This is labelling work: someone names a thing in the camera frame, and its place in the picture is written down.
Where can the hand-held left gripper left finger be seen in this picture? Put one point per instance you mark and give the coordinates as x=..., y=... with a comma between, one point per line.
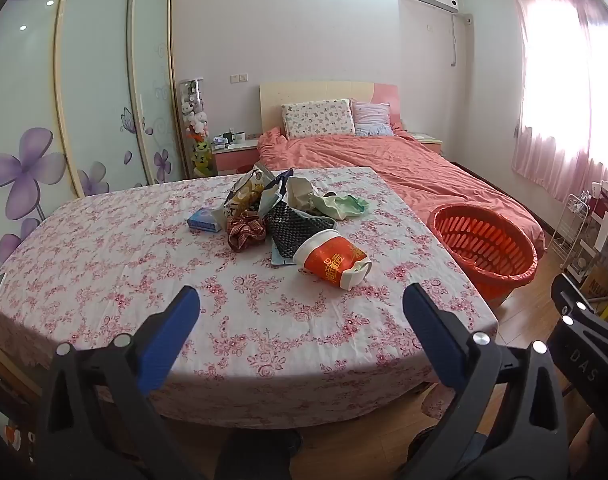
x=168, y=340

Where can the brown cardboard box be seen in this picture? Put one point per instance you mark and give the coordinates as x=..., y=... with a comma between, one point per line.
x=599, y=282

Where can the wardrobe with flower glass doors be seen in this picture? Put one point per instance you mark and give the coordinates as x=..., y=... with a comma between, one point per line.
x=93, y=85

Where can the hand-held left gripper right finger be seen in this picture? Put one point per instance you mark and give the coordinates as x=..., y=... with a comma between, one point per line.
x=434, y=330

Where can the plaid scrunchie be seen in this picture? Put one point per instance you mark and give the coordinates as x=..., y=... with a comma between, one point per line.
x=244, y=232

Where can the black white woven pouch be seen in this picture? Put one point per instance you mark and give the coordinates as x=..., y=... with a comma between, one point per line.
x=294, y=227

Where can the beige pink headboard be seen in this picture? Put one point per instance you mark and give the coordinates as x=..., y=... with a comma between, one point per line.
x=309, y=91

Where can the orange plastic basket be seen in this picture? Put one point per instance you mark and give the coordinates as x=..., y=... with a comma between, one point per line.
x=484, y=240

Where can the table with floral tablecloth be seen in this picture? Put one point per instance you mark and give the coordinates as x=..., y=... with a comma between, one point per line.
x=133, y=260

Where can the white mug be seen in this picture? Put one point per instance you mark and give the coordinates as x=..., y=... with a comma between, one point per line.
x=238, y=137

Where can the person's right foot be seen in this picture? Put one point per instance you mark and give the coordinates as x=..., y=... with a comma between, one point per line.
x=434, y=452

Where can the wall socket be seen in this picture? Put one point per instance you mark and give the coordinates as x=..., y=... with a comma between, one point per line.
x=238, y=78

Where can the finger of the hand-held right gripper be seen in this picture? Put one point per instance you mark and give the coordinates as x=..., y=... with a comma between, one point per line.
x=574, y=305

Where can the pale green diaper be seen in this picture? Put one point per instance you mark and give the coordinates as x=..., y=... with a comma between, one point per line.
x=341, y=205

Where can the red paper cup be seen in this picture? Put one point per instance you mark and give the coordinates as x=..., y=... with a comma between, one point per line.
x=329, y=260

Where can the floral pillow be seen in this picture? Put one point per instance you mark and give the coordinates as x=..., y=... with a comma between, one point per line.
x=316, y=119

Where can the hanging plush toy holder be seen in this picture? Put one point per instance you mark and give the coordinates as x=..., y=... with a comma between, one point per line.
x=196, y=120

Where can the pink curtain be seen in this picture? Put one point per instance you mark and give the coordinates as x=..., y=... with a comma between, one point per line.
x=559, y=110

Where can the blue tissue pack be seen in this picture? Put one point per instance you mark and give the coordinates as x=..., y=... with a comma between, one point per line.
x=205, y=220

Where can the blue yellow snack bag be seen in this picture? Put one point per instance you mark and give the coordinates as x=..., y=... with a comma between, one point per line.
x=246, y=192

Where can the pink white nightstand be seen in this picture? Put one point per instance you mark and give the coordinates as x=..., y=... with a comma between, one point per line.
x=426, y=140
x=233, y=157

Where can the air conditioner pipe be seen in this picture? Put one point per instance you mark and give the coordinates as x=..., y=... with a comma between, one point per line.
x=454, y=40

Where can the bed with pink duvet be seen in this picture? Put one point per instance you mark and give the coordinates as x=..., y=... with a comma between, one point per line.
x=409, y=170

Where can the pink striped pillow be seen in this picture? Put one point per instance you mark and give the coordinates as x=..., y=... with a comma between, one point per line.
x=371, y=119

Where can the white cloth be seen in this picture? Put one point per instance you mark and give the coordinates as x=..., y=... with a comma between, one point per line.
x=299, y=192

